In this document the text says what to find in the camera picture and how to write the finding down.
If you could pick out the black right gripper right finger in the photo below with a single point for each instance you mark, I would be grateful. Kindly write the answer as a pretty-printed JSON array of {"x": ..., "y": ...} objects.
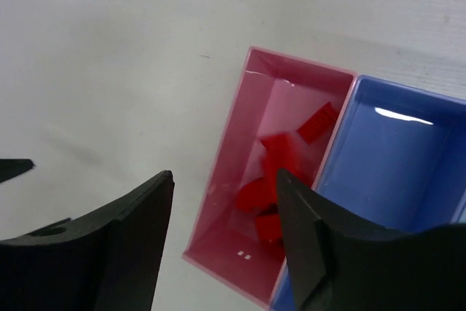
[{"x": 338, "y": 260}]

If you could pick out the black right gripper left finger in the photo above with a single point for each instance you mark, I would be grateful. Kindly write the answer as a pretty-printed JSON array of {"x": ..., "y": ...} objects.
[{"x": 108, "y": 259}]

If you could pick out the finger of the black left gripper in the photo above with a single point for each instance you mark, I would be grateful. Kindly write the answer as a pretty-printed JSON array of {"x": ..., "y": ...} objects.
[{"x": 11, "y": 168}]

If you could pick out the dark blue bin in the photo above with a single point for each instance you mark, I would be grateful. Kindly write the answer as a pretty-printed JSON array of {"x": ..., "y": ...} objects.
[{"x": 398, "y": 159}]

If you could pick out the pink bin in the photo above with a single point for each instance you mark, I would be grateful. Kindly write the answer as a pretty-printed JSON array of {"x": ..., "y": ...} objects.
[{"x": 284, "y": 115}]

